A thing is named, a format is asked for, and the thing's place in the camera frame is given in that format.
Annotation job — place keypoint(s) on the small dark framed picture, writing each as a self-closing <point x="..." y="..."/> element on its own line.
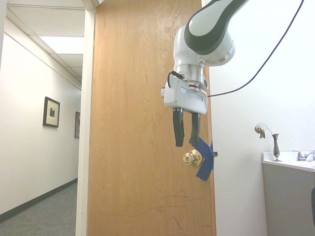
<point x="77" y="124"/>

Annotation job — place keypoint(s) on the brass door knob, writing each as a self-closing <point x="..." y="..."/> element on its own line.
<point x="191" y="158"/>

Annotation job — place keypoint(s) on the ceiling light panel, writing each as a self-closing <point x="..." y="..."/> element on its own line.
<point x="61" y="40"/>

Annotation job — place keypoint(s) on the dried wilted flower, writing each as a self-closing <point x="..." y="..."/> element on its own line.
<point x="261" y="129"/>

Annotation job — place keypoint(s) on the metal door latch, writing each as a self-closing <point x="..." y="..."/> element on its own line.
<point x="215" y="154"/>

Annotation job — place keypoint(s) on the chrome sink faucet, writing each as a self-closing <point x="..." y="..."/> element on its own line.
<point x="303" y="155"/>

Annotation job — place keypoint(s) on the white door frame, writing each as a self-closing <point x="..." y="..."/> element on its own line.
<point x="85" y="118"/>

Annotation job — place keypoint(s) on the large black framed picture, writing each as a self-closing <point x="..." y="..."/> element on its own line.
<point x="51" y="112"/>

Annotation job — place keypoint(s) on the silver metal vase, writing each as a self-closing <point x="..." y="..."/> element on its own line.
<point x="276" y="147"/>

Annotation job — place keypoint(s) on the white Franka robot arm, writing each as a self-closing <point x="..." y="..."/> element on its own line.
<point x="201" y="29"/>

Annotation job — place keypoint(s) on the blue tape cross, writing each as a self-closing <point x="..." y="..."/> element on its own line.
<point x="204" y="159"/>

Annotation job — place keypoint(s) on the wooden door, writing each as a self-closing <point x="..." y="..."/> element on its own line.
<point x="137" y="118"/>

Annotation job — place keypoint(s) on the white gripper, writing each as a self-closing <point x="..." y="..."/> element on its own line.
<point x="184" y="97"/>

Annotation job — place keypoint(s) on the white sink counter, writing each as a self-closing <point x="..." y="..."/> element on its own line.
<point x="288" y="194"/>

